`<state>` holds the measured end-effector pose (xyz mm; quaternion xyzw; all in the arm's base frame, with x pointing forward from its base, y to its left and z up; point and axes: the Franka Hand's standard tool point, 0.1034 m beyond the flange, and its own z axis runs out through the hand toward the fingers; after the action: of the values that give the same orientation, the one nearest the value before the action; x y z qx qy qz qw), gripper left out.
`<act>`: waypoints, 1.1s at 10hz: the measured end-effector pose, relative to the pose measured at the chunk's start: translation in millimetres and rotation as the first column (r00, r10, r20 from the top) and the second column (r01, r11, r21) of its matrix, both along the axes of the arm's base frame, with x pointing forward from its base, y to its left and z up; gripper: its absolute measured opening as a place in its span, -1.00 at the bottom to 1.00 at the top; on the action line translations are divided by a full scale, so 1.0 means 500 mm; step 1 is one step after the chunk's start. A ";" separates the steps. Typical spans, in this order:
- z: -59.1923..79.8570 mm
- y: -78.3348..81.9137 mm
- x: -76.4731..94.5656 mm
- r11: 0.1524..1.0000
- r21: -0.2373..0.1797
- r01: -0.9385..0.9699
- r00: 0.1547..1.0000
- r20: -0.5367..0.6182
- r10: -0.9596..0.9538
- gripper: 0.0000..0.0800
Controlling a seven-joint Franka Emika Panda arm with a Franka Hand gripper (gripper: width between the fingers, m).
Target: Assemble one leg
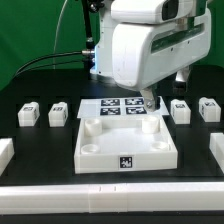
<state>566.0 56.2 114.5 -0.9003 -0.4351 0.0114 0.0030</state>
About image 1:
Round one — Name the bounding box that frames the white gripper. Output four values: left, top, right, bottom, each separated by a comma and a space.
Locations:
112, 9, 211, 111

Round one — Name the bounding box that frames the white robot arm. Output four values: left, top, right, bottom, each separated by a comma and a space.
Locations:
90, 0, 211, 111

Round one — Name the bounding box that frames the white square tabletop tray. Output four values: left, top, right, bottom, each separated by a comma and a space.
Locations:
74, 115, 178, 174

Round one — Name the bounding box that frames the white sheet with markers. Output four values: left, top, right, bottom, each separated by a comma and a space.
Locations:
76, 96, 171, 119

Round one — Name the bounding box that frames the white front barrier wall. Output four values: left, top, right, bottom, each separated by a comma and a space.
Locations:
0, 182, 224, 215

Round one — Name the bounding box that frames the grey thin cable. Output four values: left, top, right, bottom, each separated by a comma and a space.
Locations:
53, 0, 69, 70

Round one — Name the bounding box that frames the white left barrier block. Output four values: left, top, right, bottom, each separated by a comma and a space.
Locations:
0, 138, 14, 176

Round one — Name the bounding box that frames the black vertical pole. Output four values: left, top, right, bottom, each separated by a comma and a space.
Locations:
81, 0, 94, 49

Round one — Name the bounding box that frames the black cable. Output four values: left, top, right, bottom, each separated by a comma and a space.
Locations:
13, 49, 96, 78

